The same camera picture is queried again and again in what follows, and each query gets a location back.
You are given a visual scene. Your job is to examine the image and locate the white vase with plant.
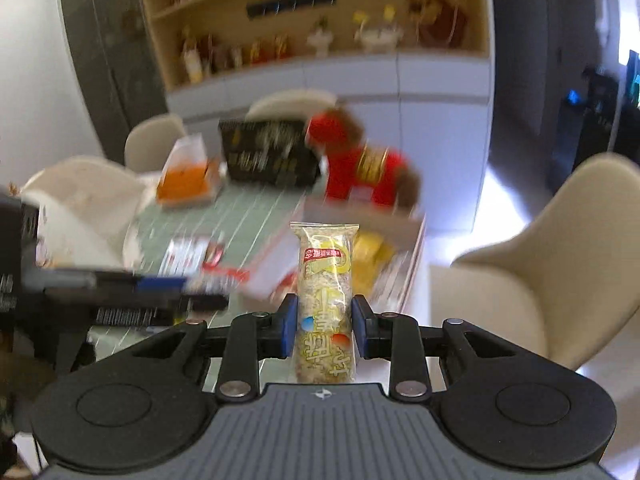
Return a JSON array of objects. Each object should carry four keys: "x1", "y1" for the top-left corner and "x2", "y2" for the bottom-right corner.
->
[{"x1": 306, "y1": 17, "x2": 335, "y2": 59}]

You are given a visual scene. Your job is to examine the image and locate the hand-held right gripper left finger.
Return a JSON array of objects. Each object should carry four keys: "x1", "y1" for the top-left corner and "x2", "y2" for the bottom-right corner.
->
[{"x1": 130, "y1": 294, "x2": 301, "y2": 404}]

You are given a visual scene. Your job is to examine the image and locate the small beige chair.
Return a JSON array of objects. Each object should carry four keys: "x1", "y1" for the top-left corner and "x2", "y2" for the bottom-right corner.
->
[{"x1": 124, "y1": 112, "x2": 189, "y2": 174}]

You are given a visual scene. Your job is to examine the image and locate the yellow snack packet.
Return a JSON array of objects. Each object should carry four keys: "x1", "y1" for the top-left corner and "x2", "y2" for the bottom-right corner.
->
[{"x1": 351, "y1": 232, "x2": 401, "y2": 297}]

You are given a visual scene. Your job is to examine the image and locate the red plush horse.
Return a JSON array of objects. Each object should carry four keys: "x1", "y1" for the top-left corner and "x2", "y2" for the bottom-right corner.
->
[{"x1": 305, "y1": 105, "x2": 424, "y2": 209}]

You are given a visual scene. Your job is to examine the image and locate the black snack bag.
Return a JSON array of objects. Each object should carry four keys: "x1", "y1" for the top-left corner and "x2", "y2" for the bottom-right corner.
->
[{"x1": 218, "y1": 117, "x2": 322, "y2": 187}]

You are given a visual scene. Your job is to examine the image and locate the yellow drink bottle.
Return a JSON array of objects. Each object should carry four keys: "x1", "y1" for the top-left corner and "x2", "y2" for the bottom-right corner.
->
[{"x1": 181, "y1": 27, "x2": 205, "y2": 85}]

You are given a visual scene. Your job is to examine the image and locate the orange tissue box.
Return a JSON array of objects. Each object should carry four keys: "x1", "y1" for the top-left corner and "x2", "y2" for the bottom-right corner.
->
[{"x1": 156, "y1": 132, "x2": 224, "y2": 209}]

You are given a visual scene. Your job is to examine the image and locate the black water dispenser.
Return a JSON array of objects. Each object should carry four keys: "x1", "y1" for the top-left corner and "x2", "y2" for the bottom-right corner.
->
[{"x1": 550, "y1": 62, "x2": 627, "y2": 187}]

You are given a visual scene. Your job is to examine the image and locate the large beige chair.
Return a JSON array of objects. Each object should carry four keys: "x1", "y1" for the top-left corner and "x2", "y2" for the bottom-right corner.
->
[{"x1": 450, "y1": 152, "x2": 640, "y2": 372}]

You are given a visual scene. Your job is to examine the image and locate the brown floral ornament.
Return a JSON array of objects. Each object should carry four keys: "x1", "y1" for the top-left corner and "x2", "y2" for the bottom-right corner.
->
[{"x1": 405, "y1": 0, "x2": 469, "y2": 49}]

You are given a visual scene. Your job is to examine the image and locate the pink cardboard box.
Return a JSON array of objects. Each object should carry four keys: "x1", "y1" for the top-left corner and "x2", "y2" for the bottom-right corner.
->
[{"x1": 240, "y1": 194, "x2": 427, "y2": 317}]

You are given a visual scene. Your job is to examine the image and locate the wooden shelf cabinet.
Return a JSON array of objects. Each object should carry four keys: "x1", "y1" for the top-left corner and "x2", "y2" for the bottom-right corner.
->
[{"x1": 136, "y1": 0, "x2": 494, "y2": 127}]

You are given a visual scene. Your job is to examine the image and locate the clear rice bar packet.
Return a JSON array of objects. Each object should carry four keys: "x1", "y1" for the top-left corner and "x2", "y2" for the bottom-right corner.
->
[{"x1": 290, "y1": 221, "x2": 360, "y2": 384}]

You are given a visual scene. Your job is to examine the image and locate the black moon phase strip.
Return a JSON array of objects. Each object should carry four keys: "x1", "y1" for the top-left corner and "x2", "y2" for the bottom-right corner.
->
[{"x1": 246, "y1": 0, "x2": 336, "y2": 19}]

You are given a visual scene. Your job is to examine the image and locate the beige chair behind table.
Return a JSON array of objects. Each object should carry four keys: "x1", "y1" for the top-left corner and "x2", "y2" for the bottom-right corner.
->
[{"x1": 245, "y1": 90, "x2": 339, "y2": 122}]

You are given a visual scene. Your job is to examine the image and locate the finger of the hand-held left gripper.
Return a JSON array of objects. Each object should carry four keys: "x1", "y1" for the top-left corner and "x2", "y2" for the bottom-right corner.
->
[
  {"x1": 39, "y1": 268, "x2": 190, "y2": 294},
  {"x1": 89, "y1": 292, "x2": 230, "y2": 329}
]

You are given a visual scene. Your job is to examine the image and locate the red snack packet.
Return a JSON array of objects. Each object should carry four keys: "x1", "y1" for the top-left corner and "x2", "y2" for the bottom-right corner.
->
[{"x1": 200, "y1": 263, "x2": 251, "y2": 289}]

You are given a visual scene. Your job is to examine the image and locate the white doll with yellow ears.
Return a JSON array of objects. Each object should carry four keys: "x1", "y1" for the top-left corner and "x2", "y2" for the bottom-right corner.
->
[{"x1": 352, "y1": 5, "x2": 405, "y2": 54}]

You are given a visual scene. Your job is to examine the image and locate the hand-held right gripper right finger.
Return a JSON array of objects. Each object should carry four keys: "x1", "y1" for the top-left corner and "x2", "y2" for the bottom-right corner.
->
[{"x1": 350, "y1": 294, "x2": 521, "y2": 404}]

